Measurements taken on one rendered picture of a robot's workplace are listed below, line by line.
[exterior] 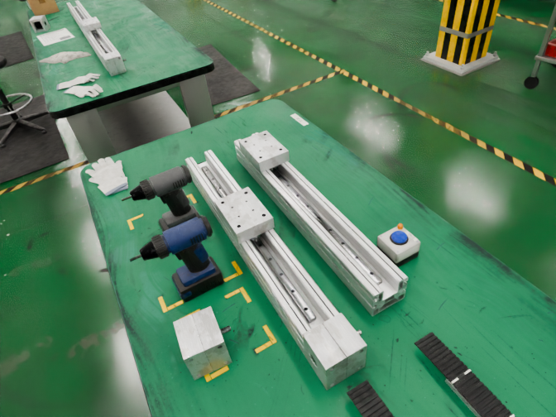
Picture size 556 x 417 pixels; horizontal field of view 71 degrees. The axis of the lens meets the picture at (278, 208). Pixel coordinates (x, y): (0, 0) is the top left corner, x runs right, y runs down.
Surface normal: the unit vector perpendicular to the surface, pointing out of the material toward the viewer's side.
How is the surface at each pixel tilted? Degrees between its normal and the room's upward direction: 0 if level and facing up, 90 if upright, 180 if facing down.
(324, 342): 0
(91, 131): 90
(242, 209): 0
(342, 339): 0
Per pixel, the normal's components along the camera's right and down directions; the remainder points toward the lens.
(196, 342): -0.11, -0.73
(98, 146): 0.48, 0.55
